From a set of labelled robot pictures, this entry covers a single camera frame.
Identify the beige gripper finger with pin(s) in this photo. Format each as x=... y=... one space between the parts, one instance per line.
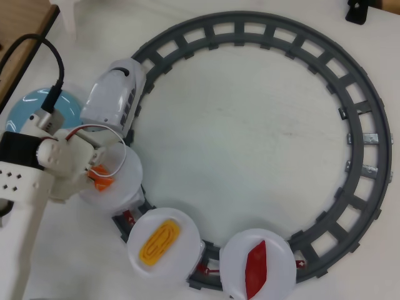
x=100 y=155

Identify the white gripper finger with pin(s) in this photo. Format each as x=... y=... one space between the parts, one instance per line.
x=68 y=187

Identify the orange salmon toy sushi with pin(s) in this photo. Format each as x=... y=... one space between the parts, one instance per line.
x=104 y=184

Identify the white printed robot arm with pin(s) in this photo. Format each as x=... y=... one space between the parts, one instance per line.
x=18 y=234

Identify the white Shinkansen toy locomotive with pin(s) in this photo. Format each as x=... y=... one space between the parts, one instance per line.
x=106 y=93

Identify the blue round dish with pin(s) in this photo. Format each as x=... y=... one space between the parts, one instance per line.
x=18 y=106

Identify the yellow egg toy sushi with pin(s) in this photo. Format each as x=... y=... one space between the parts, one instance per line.
x=159 y=242

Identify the red tuna toy sushi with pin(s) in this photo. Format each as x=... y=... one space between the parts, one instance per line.
x=256 y=268

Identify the white round plastic plate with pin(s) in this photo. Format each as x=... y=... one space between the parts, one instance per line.
x=181 y=250
x=237 y=250
x=128 y=187

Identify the white plastic stand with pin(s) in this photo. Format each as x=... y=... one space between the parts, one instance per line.
x=69 y=15

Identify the wooden desk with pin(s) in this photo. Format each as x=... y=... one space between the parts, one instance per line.
x=31 y=18

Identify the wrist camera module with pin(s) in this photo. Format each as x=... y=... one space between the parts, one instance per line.
x=47 y=120

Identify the grey circular toy rail track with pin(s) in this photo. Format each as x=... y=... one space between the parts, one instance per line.
x=240 y=16

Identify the black plastic bracket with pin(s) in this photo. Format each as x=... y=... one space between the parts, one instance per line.
x=356 y=14

